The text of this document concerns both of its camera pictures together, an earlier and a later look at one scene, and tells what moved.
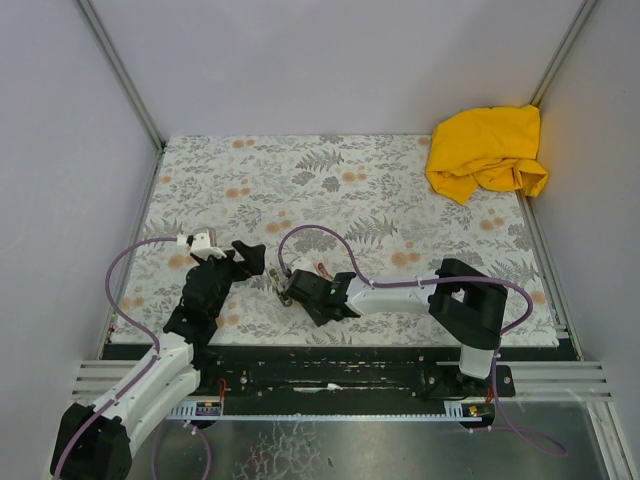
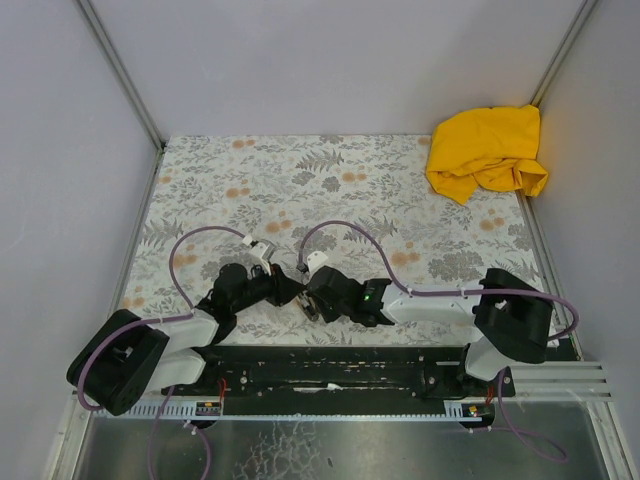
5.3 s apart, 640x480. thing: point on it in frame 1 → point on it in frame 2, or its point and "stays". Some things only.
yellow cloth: x=494 y=148 stays
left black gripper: x=228 y=265 → x=276 y=285
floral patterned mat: x=356 y=205 stays
